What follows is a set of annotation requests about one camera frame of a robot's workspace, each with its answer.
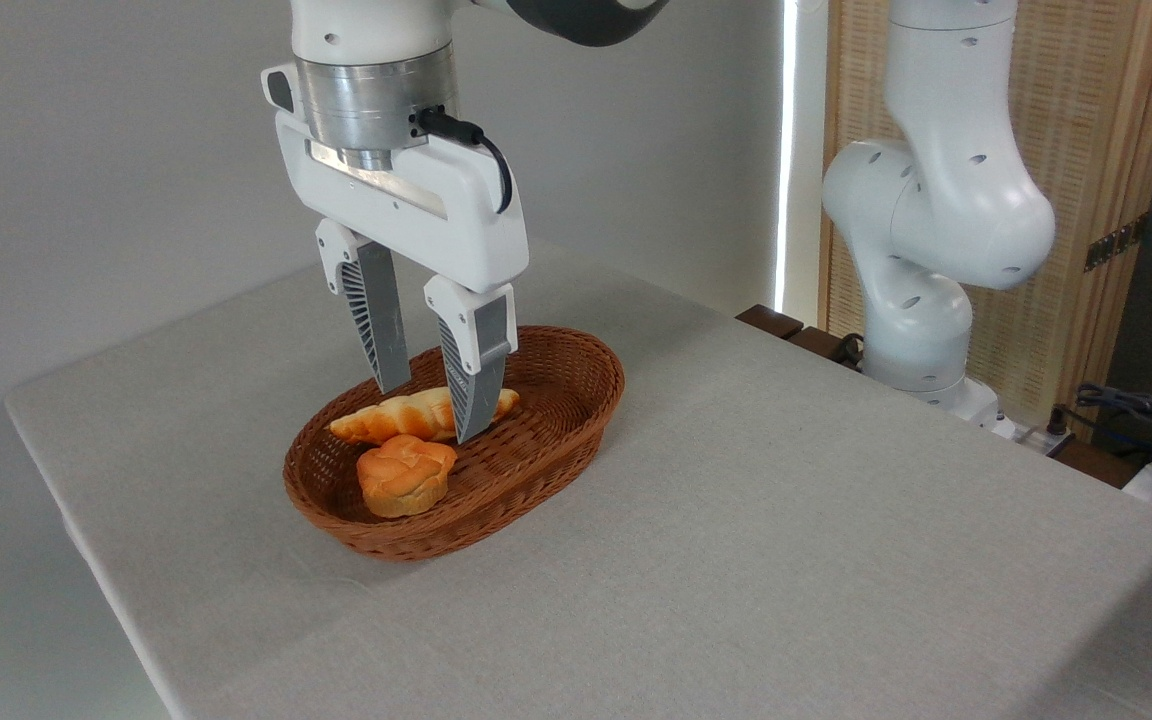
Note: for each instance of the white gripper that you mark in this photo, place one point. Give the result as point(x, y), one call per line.
point(456, 225)

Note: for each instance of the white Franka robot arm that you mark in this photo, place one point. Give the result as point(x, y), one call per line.
point(936, 200)

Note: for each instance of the long croissant bread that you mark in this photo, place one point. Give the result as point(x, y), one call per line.
point(386, 420)

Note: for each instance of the round bun bread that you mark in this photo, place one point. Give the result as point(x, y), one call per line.
point(404, 478)

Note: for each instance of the brown wicker basket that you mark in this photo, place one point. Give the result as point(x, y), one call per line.
point(546, 460)

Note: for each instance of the small dark brown wooden block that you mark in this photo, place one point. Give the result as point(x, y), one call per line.
point(769, 321)

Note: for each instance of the grey tablecloth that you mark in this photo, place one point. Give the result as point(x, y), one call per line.
point(736, 560)

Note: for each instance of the long dark brown wooden board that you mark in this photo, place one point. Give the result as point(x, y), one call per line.
point(816, 343)

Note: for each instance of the white power strip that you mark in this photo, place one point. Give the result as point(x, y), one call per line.
point(1041, 437)

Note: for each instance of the metal screen hinge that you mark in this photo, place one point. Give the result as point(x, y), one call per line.
point(1116, 243)

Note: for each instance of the bamboo folding screen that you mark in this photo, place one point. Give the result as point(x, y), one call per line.
point(1086, 100)

